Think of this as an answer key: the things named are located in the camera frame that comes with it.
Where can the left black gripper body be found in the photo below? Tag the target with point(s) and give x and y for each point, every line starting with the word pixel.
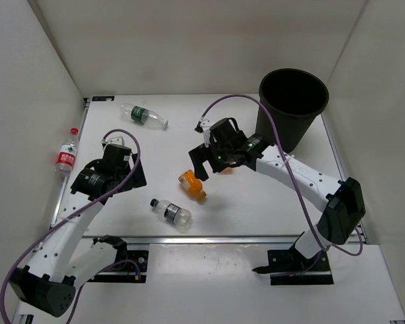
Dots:
pixel 137 181

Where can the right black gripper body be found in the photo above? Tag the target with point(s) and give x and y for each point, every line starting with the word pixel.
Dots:
pixel 222 155

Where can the orange juice bottle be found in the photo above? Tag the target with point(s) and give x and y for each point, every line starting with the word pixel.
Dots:
pixel 192 185

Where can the clear bottle red label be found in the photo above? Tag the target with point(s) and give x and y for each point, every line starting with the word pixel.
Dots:
pixel 67 154

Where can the clear bottle green label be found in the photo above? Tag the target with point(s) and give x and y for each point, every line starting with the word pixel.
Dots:
pixel 143 117

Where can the clear bottle black label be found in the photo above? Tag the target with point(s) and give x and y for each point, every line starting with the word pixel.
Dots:
pixel 173 214

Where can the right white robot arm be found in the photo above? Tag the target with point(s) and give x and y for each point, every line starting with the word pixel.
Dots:
pixel 340 202

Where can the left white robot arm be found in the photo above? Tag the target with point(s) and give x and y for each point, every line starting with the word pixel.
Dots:
pixel 51 279

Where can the black plastic bin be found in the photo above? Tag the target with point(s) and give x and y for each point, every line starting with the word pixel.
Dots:
pixel 294 98

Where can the aluminium table rail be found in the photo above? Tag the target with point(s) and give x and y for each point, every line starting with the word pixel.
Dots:
pixel 209 239

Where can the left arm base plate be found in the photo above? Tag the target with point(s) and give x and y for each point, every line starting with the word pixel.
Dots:
pixel 130 264

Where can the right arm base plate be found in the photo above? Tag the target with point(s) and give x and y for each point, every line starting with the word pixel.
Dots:
pixel 289 268

